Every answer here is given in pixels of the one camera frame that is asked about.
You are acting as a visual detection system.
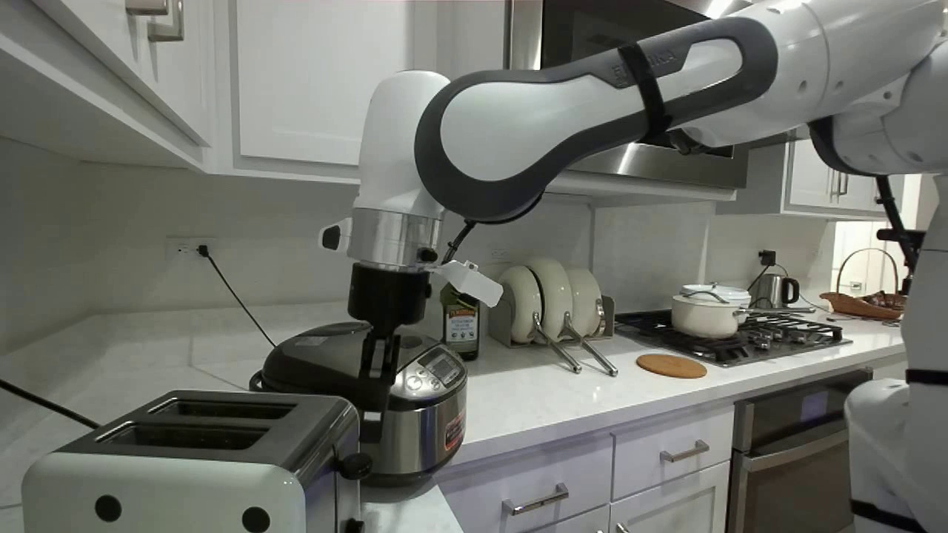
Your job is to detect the stainless steel microwave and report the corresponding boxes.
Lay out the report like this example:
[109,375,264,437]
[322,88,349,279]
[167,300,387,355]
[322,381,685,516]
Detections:
[504,0,753,193]

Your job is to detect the white cabinet door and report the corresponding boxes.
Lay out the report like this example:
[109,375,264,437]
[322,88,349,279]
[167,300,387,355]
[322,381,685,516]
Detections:
[609,460,735,533]

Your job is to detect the black silver rice cooker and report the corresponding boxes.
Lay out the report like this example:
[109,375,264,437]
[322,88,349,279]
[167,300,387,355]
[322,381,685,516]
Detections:
[247,319,475,489]

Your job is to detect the stainless steel kettle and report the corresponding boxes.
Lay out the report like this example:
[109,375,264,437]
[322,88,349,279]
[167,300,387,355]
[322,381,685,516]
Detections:
[744,246,803,313]

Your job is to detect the brown wooden tray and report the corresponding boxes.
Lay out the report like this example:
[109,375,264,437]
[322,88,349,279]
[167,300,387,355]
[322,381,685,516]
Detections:
[818,288,906,325]

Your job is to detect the two-slot bread toaster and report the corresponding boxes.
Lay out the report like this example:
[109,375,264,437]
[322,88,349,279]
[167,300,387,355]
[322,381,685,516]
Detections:
[20,387,380,533]

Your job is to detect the round cork trivet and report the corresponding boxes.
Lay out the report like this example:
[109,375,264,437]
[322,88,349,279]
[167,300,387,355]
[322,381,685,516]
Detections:
[635,350,712,384]

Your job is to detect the white drawer front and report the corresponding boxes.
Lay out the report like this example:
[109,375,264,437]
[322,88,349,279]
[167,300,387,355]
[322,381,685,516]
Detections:
[609,400,737,504]

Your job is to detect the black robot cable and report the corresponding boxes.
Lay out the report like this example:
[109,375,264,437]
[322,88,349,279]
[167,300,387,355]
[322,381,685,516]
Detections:
[435,122,926,295]

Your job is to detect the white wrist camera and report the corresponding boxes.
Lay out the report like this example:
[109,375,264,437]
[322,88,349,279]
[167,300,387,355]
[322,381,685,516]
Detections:
[429,257,507,310]

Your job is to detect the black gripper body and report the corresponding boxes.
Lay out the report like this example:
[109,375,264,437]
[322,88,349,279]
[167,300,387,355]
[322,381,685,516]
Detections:
[344,261,435,337]

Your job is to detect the dark glass bottle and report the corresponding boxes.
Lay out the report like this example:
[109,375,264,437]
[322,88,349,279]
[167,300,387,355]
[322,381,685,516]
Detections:
[438,281,485,365]

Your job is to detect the white plates in rack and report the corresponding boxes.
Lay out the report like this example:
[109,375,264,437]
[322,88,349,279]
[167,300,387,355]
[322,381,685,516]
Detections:
[494,261,583,378]

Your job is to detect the stainless gas range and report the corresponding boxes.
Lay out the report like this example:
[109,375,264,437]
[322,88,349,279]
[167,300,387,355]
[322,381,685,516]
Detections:
[617,306,881,533]

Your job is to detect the black toaster power cable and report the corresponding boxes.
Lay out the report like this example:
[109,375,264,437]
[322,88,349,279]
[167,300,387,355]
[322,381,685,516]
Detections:
[0,375,104,435]

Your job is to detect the black rice cooker cable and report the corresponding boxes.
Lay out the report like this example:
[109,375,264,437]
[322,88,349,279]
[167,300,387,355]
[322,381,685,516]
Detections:
[193,239,282,352]

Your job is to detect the white lidded pot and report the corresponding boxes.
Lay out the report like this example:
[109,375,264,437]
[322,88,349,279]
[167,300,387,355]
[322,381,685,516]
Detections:
[670,281,756,343]

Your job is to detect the grey cabinet drawers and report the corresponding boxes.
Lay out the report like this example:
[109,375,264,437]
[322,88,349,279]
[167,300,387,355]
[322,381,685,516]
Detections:
[438,430,617,533]

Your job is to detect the white wall outlet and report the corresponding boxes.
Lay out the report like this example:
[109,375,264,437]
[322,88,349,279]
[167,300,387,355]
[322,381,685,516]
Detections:
[162,232,215,264]

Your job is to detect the white wall cabinet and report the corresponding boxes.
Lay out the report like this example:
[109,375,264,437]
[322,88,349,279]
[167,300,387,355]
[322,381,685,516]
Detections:
[718,132,888,223]
[0,0,212,172]
[205,0,513,190]

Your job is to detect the metal drawer handle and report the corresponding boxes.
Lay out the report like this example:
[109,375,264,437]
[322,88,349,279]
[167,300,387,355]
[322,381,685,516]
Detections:
[500,479,575,520]
[657,437,715,469]

